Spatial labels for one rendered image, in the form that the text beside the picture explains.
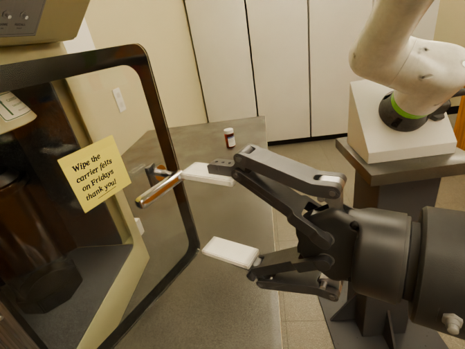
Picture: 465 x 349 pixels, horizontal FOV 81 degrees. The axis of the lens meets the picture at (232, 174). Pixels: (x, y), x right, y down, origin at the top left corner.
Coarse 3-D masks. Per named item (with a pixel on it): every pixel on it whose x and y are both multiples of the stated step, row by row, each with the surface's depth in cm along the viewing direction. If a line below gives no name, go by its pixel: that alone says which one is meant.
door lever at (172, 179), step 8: (160, 168) 44; (160, 176) 44; (168, 176) 41; (176, 176) 41; (160, 184) 39; (168, 184) 40; (176, 184) 41; (152, 192) 37; (160, 192) 38; (136, 200) 36; (144, 200) 36; (152, 200) 37; (144, 208) 36
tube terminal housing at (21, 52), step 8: (0, 48) 33; (8, 48) 34; (16, 48) 35; (24, 48) 36; (32, 48) 38; (40, 48) 39; (48, 48) 41; (56, 48) 42; (64, 48) 44; (0, 56) 33; (8, 56) 34; (16, 56) 35; (24, 56) 36; (32, 56) 38; (40, 56) 39; (48, 56) 40
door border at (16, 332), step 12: (0, 312) 28; (0, 324) 28; (12, 324) 29; (0, 336) 29; (12, 336) 30; (24, 336) 31; (0, 348) 28; (12, 348) 30; (24, 348) 31; (36, 348) 32
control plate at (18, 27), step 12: (0, 0) 27; (12, 0) 28; (24, 0) 30; (36, 0) 31; (0, 12) 28; (12, 12) 29; (36, 12) 32; (0, 24) 29; (12, 24) 30; (24, 24) 32; (36, 24) 33; (0, 36) 30; (12, 36) 31
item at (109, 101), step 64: (0, 64) 26; (64, 64) 30; (128, 64) 37; (0, 128) 26; (64, 128) 31; (128, 128) 38; (0, 192) 27; (64, 192) 32; (128, 192) 40; (0, 256) 28; (64, 256) 33; (128, 256) 41; (192, 256) 55; (64, 320) 34; (128, 320) 43
